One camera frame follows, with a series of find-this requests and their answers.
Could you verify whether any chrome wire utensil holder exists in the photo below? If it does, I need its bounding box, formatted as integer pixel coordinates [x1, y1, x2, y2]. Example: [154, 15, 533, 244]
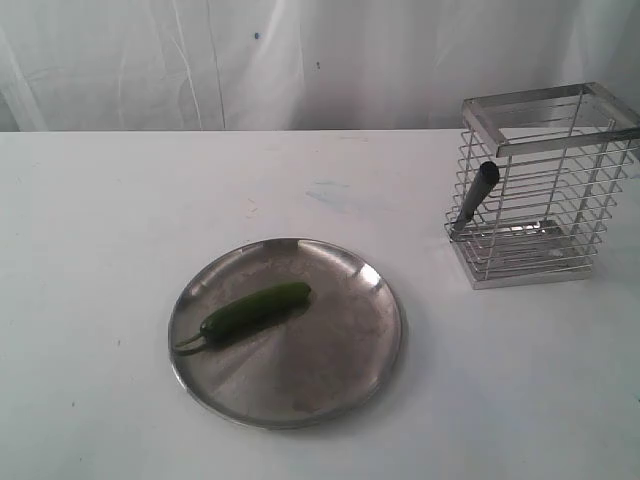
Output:
[444, 82, 639, 289]

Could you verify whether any black handled knife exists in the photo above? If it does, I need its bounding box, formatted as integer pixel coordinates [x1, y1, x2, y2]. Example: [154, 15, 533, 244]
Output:
[451, 160, 500, 236]

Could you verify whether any green cucumber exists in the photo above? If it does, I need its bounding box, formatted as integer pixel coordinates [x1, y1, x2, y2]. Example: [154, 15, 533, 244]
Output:
[173, 282, 312, 355]

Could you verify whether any round stainless steel plate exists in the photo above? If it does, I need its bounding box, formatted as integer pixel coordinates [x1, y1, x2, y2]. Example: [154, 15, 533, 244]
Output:
[168, 238, 404, 429]

